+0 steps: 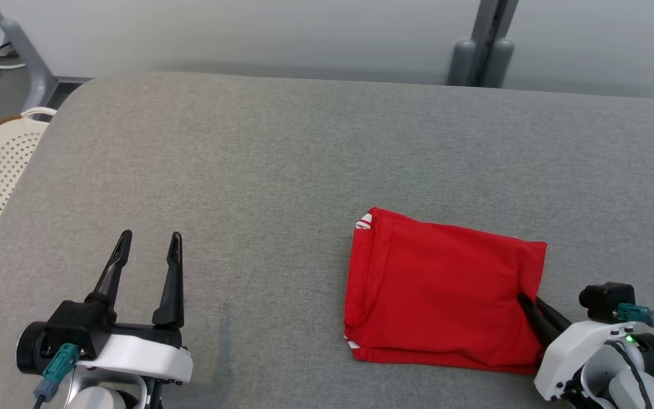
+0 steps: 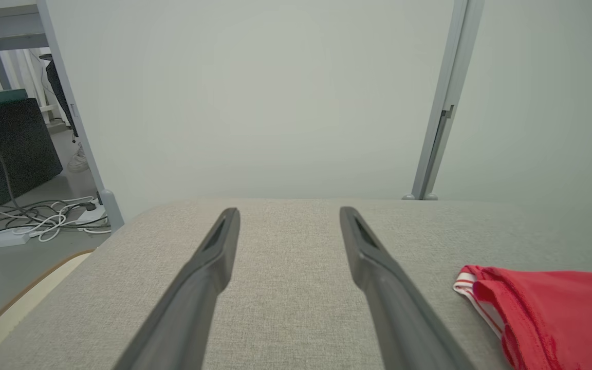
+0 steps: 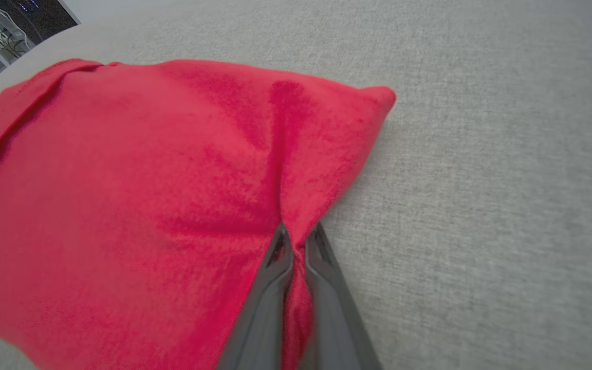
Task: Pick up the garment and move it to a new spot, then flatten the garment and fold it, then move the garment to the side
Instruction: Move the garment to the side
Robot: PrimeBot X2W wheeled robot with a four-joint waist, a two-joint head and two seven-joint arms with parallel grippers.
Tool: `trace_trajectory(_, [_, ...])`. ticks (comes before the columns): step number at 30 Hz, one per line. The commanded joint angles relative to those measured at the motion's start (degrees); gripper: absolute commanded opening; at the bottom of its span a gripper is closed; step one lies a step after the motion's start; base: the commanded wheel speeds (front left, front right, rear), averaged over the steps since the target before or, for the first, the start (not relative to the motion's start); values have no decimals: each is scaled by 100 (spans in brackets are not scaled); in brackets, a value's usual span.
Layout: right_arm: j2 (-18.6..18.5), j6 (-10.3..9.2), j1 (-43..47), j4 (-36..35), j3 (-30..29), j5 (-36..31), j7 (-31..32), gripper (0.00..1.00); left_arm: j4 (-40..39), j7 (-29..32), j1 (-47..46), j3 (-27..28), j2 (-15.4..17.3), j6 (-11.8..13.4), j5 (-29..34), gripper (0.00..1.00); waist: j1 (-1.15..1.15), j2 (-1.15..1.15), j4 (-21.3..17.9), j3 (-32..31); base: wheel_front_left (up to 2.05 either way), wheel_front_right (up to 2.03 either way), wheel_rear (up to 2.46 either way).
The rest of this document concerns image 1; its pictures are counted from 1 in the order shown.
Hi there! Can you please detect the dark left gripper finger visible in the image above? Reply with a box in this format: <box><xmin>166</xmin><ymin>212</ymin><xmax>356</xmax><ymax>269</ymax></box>
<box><xmin>85</xmin><ymin>229</ymin><xmax>133</xmax><ymax>313</ymax></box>
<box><xmin>152</xmin><ymin>231</ymin><xmax>185</xmax><ymax>329</ymax></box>

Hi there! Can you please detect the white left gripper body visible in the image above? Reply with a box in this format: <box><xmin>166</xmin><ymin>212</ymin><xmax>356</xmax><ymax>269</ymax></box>
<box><xmin>85</xmin><ymin>324</ymin><xmax>194</xmax><ymax>383</ymax></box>

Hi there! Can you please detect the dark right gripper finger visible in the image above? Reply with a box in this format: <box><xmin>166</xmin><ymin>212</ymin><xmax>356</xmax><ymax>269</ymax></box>
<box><xmin>517</xmin><ymin>293</ymin><xmax>558</xmax><ymax>349</ymax></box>
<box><xmin>535</xmin><ymin>297</ymin><xmax>573</xmax><ymax>337</ymax></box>

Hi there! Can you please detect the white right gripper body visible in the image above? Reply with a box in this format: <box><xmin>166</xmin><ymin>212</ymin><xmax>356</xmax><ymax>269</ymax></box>
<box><xmin>534</xmin><ymin>321</ymin><xmax>641</xmax><ymax>402</ymax></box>

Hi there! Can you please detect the red basketball jersey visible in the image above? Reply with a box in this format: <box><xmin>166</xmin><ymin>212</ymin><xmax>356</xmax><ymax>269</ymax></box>
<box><xmin>343</xmin><ymin>207</ymin><xmax>548</xmax><ymax>375</ymax></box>

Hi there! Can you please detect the teal plug right camera cable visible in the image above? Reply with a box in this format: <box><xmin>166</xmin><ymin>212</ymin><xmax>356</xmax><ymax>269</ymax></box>
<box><xmin>615</xmin><ymin>277</ymin><xmax>654</xmax><ymax>340</ymax></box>

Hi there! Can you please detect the teal plug camera cable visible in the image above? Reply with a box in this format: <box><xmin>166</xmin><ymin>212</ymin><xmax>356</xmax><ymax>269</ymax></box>
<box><xmin>615</xmin><ymin>277</ymin><xmax>654</xmax><ymax>340</ymax></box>
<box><xmin>33</xmin><ymin>343</ymin><xmax>82</xmax><ymax>409</ymax></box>

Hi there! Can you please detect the teal plug left camera cable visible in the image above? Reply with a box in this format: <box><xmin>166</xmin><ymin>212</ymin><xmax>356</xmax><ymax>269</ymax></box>
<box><xmin>33</xmin><ymin>343</ymin><xmax>82</xmax><ymax>409</ymax></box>

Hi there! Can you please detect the grey partition post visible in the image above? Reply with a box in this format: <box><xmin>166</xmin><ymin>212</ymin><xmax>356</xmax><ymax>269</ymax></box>
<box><xmin>480</xmin><ymin>0</ymin><xmax>521</xmax><ymax>89</ymax></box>
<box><xmin>446</xmin><ymin>0</ymin><xmax>501</xmax><ymax>87</ymax></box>

